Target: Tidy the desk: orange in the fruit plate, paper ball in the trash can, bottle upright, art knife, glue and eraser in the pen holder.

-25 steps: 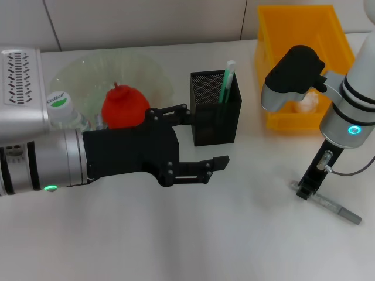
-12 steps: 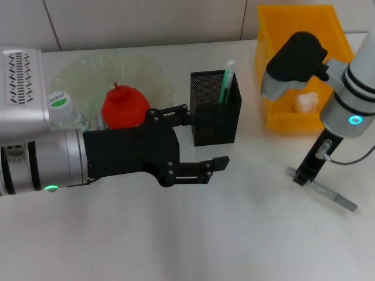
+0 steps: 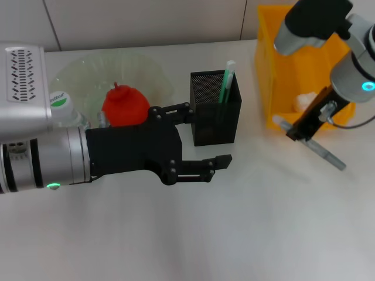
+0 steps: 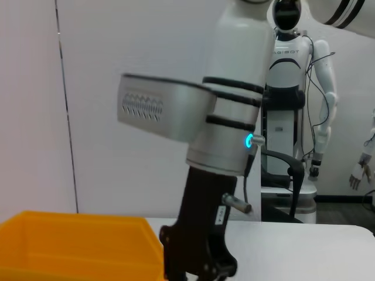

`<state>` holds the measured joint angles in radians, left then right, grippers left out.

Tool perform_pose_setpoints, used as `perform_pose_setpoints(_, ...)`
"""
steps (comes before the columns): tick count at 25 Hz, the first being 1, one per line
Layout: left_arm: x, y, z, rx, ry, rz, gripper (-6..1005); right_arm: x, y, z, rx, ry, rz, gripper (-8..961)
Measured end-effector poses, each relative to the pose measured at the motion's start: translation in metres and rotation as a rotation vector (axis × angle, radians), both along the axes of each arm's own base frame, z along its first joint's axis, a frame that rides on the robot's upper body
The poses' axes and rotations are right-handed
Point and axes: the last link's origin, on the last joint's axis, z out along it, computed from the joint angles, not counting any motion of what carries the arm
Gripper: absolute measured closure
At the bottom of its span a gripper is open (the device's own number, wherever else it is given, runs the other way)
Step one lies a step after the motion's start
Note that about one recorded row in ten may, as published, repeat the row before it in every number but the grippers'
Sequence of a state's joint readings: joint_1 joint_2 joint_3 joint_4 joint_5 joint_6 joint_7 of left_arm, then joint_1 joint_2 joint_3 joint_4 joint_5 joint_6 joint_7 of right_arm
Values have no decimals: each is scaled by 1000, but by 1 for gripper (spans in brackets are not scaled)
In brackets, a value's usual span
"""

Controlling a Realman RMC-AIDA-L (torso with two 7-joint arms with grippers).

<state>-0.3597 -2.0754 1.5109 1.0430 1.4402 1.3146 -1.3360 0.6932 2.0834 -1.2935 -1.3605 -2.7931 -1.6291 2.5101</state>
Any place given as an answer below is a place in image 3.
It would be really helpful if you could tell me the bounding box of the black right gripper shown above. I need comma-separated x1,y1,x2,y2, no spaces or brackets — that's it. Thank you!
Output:
285,85,352,142

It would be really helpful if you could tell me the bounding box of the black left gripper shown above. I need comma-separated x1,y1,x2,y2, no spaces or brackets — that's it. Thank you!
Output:
84,101,233,187

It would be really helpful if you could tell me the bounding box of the white paper ball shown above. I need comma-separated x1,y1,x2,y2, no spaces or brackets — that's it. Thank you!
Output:
294,92,319,112

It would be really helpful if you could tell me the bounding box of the grey marker pen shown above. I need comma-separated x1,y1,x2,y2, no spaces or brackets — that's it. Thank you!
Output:
272,115,347,171

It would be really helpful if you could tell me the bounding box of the green utility knife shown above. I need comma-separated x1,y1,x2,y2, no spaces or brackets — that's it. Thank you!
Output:
219,60,237,104

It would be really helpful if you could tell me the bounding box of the orange fruit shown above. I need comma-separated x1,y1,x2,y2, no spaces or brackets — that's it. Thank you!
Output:
101,83,151,127

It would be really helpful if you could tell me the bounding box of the clear green-label water bottle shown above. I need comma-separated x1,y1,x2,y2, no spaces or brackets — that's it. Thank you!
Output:
49,91,91,131

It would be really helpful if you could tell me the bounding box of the black mesh pen holder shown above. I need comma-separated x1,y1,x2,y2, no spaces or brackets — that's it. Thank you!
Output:
189,69,243,147

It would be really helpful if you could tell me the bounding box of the clear glass fruit plate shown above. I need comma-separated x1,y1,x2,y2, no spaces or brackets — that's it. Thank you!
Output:
49,54,173,129

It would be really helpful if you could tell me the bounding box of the yellow plastic bin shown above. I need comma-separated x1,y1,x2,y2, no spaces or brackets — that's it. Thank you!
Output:
253,4,357,129

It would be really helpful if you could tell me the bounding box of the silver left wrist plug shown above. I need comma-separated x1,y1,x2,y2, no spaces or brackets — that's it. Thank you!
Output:
98,111,111,129

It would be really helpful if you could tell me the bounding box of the right arm cable with plug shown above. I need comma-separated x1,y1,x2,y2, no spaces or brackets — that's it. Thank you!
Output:
319,101,375,129

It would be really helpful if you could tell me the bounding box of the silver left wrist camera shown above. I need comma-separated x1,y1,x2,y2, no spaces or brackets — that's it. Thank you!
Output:
0,44,53,133

